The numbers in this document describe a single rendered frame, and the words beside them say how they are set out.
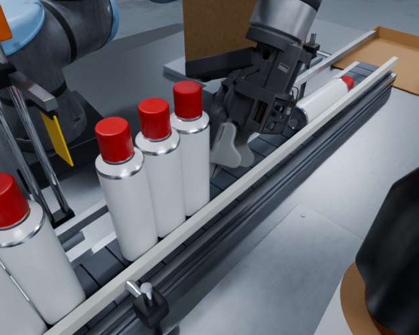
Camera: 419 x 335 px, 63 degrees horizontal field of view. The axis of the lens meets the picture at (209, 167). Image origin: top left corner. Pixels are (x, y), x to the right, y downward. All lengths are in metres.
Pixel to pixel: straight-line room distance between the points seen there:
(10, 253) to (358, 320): 0.27
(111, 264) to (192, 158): 0.18
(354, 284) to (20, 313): 0.30
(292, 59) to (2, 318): 0.40
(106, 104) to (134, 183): 0.54
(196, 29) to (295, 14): 0.51
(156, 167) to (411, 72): 0.89
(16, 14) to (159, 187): 0.36
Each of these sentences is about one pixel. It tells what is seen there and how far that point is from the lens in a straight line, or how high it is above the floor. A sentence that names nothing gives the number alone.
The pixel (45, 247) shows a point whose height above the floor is 1.01.
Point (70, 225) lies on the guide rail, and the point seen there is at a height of 0.96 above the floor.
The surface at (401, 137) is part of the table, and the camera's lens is 0.85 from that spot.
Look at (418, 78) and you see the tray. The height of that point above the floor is 0.83.
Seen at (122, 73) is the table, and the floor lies 0.83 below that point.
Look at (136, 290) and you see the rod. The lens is 0.42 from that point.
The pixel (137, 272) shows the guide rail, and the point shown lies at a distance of 0.43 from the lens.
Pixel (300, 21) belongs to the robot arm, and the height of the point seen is 1.14.
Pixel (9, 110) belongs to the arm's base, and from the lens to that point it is 0.69.
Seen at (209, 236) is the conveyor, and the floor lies 0.88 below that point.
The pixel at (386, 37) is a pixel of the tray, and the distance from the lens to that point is 1.34.
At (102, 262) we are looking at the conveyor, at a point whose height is 0.88.
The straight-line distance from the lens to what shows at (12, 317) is 0.39.
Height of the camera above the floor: 1.28
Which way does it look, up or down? 42 degrees down
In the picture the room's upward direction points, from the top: straight up
